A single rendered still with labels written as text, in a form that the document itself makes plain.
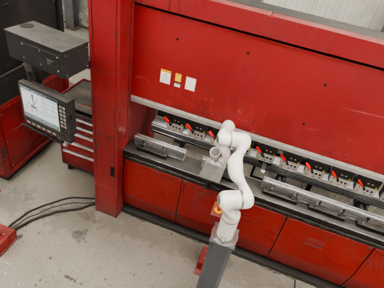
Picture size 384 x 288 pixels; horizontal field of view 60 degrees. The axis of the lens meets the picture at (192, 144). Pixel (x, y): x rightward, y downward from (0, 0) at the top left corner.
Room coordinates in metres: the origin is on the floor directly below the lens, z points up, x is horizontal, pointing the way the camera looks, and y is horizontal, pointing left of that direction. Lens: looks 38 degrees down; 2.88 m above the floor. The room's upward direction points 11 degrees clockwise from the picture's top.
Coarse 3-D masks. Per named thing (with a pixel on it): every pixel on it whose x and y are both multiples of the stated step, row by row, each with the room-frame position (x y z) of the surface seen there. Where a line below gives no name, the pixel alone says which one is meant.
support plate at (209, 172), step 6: (210, 162) 2.24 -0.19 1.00; (204, 168) 2.15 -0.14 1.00; (210, 168) 2.17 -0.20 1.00; (216, 168) 2.18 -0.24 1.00; (222, 168) 2.20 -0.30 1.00; (204, 174) 2.07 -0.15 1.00; (210, 174) 2.09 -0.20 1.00; (216, 174) 2.10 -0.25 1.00; (222, 174) 2.12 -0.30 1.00; (210, 180) 2.02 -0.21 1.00; (216, 180) 2.03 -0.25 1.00
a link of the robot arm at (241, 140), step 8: (232, 136) 1.76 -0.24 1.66; (240, 136) 1.77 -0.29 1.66; (248, 136) 1.79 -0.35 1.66; (232, 144) 1.73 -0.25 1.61; (240, 144) 1.74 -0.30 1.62; (248, 144) 1.75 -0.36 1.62; (240, 152) 1.70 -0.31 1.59; (232, 160) 1.65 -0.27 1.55; (240, 160) 1.66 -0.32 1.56; (232, 168) 1.61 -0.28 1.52; (240, 168) 1.62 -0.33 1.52; (232, 176) 1.58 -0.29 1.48; (240, 176) 1.58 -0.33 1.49; (240, 184) 1.56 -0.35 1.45; (248, 192) 1.51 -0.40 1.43; (248, 200) 1.47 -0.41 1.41; (248, 208) 1.46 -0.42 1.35
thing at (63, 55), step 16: (16, 32) 2.04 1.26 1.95; (32, 32) 2.08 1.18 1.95; (48, 32) 2.13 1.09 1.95; (16, 48) 2.03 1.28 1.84; (32, 48) 1.97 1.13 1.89; (48, 48) 1.92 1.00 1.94; (64, 48) 1.94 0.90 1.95; (80, 48) 2.03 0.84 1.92; (32, 64) 1.99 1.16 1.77; (48, 64) 1.93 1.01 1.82; (64, 64) 1.89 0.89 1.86; (80, 64) 2.02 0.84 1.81; (32, 80) 2.12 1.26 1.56
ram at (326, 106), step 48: (144, 48) 2.42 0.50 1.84; (192, 48) 2.34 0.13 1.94; (240, 48) 2.27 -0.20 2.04; (288, 48) 2.20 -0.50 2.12; (144, 96) 2.42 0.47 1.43; (192, 96) 2.33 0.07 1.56; (240, 96) 2.25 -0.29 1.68; (288, 96) 2.18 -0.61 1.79; (336, 96) 2.12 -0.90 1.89; (288, 144) 2.15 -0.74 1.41; (336, 144) 2.08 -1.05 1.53
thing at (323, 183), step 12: (156, 120) 2.74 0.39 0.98; (156, 132) 2.67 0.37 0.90; (168, 132) 2.64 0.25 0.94; (192, 144) 2.58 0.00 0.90; (204, 144) 2.56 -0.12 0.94; (252, 156) 2.46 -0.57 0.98; (276, 156) 2.53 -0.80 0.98; (276, 168) 2.41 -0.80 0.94; (300, 168) 2.42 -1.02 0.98; (300, 180) 2.36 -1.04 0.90; (312, 180) 2.33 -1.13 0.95; (324, 180) 2.32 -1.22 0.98; (336, 192) 2.29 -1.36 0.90; (348, 192) 2.26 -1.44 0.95; (372, 204) 2.22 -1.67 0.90
